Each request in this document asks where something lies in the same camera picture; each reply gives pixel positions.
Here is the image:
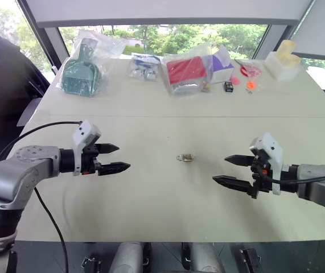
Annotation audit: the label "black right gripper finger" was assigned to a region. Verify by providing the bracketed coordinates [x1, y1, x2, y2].
[224, 154, 256, 167]
[212, 175, 254, 196]

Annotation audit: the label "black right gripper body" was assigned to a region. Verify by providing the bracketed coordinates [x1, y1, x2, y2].
[247, 148, 274, 199]

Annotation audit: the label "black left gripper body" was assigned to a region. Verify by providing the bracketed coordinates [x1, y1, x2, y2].
[81, 144, 100, 176]

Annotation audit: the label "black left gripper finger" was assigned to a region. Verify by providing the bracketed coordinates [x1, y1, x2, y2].
[97, 162, 131, 176]
[94, 143, 120, 156]

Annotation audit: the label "small brass padlock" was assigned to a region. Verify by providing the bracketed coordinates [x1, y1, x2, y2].
[175, 152, 195, 163]

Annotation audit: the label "black clamp under table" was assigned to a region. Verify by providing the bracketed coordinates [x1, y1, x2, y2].
[238, 247, 262, 273]
[80, 254, 102, 273]

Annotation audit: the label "green plastic scoop in bag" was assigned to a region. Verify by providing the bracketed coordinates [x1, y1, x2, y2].
[59, 29, 126, 98]

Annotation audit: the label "silver rounded robot leg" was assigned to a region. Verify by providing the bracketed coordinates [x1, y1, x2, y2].
[109, 242, 152, 273]
[181, 242, 226, 273]

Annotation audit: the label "blue white items in bag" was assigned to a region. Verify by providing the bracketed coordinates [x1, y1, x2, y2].
[127, 52, 163, 82]

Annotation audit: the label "purple white box in bag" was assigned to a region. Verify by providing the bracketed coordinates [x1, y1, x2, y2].
[203, 44, 236, 85]

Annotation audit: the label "red box in plastic bag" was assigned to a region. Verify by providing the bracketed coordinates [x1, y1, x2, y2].
[161, 42, 209, 98]

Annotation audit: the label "white and yellow foam block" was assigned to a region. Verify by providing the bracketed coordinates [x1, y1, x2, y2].
[263, 39, 303, 82]

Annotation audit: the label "dark chair with purple jacket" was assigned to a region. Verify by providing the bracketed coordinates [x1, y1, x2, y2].
[0, 31, 51, 183]

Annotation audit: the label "white roller blind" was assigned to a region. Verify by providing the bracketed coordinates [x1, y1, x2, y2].
[24, 0, 317, 28]
[289, 0, 325, 63]

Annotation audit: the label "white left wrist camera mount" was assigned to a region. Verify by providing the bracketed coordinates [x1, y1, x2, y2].
[71, 119, 101, 177]

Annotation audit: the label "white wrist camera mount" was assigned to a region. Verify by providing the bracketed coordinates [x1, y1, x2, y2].
[249, 132, 285, 196]
[71, 119, 101, 177]

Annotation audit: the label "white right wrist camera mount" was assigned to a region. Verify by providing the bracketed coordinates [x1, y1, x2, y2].
[249, 132, 285, 196]

